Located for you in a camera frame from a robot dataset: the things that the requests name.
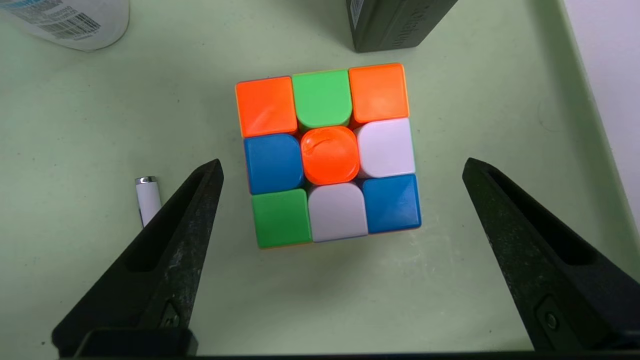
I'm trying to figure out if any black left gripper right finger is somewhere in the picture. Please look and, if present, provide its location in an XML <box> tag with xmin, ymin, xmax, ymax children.
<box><xmin>461</xmin><ymin>157</ymin><xmax>640</xmax><ymax>352</ymax></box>

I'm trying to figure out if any white pen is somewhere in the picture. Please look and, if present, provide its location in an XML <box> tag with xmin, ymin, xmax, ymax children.
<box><xmin>134</xmin><ymin>175</ymin><xmax>164</xmax><ymax>229</ymax></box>

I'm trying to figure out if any light green plastic tray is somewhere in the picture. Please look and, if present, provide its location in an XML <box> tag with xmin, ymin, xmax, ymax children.
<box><xmin>0</xmin><ymin>0</ymin><xmax>640</xmax><ymax>355</ymax></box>

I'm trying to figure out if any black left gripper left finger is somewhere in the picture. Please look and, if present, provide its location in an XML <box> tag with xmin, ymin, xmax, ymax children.
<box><xmin>51</xmin><ymin>158</ymin><xmax>225</xmax><ymax>358</ymax></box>

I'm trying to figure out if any multicoloured puzzle cube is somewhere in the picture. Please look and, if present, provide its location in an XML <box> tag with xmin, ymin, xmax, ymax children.
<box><xmin>234</xmin><ymin>62</ymin><xmax>423</xmax><ymax>250</ymax></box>

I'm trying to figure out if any white translucent bottle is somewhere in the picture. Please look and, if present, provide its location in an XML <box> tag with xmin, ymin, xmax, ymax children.
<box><xmin>0</xmin><ymin>0</ymin><xmax>131</xmax><ymax>53</ymax></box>

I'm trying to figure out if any black rectangular box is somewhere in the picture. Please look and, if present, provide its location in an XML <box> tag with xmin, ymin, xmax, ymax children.
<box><xmin>344</xmin><ymin>0</ymin><xmax>460</xmax><ymax>54</ymax></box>

